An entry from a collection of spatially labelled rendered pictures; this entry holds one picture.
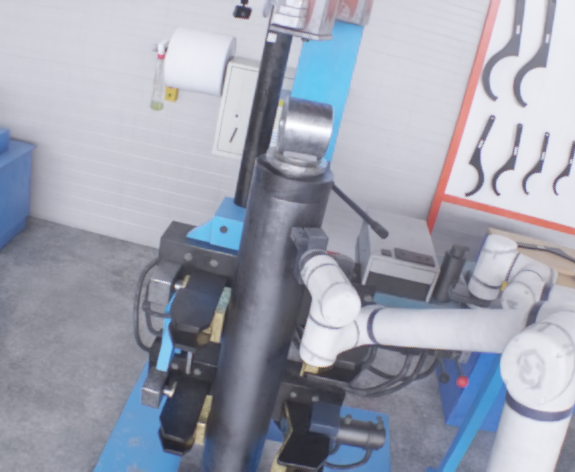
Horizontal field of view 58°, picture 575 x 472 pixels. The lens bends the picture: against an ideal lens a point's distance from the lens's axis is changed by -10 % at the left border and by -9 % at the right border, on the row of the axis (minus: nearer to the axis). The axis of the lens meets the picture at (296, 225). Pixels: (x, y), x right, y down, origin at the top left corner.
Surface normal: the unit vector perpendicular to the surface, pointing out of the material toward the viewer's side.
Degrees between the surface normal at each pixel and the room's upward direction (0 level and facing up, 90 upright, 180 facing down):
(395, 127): 90
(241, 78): 90
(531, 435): 85
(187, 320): 0
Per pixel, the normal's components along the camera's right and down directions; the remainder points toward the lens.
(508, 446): -0.85, 0.07
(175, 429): 0.21, -0.89
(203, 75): -0.12, 0.57
